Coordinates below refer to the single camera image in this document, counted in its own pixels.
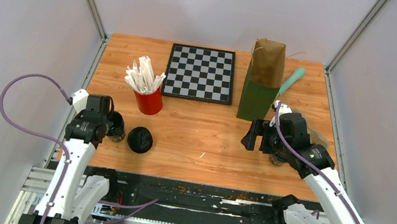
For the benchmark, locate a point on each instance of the white wrapped straws bundle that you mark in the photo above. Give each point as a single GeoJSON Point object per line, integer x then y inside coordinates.
{"type": "Point", "coordinates": [141, 78]}

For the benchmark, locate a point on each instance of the red straw holder cup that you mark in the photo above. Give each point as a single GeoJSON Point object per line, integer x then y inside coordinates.
{"type": "Point", "coordinates": [150, 104]}

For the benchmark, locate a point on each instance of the black lid stack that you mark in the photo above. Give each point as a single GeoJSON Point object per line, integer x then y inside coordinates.
{"type": "Point", "coordinates": [140, 140]}

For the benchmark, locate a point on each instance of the green paper bag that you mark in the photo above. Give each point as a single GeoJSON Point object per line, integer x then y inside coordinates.
{"type": "Point", "coordinates": [263, 79]}

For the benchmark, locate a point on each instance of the cardboard cup carrier tray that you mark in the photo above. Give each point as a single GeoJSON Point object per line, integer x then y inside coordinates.
{"type": "Point", "coordinates": [316, 136]}

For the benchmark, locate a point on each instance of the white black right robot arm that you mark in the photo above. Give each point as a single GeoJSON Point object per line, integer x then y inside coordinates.
{"type": "Point", "coordinates": [287, 140]}

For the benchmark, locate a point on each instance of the clear brown plastic cup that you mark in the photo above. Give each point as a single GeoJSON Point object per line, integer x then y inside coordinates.
{"type": "Point", "coordinates": [276, 160]}

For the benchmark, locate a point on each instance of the black white chessboard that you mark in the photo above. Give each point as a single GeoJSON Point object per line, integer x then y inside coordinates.
{"type": "Point", "coordinates": [200, 73]}

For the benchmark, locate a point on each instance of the mint green handle tool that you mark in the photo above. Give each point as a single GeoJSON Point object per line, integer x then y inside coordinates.
{"type": "Point", "coordinates": [294, 77]}

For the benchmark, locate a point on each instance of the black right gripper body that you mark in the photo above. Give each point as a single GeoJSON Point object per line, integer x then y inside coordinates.
{"type": "Point", "coordinates": [272, 143]}

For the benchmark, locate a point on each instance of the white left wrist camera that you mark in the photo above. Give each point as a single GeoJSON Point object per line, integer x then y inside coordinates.
{"type": "Point", "coordinates": [79, 100]}

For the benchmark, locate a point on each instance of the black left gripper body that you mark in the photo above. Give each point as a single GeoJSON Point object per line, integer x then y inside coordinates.
{"type": "Point", "coordinates": [107, 122]}

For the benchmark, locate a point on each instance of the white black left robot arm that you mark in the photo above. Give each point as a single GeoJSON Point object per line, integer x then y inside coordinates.
{"type": "Point", "coordinates": [64, 202]}

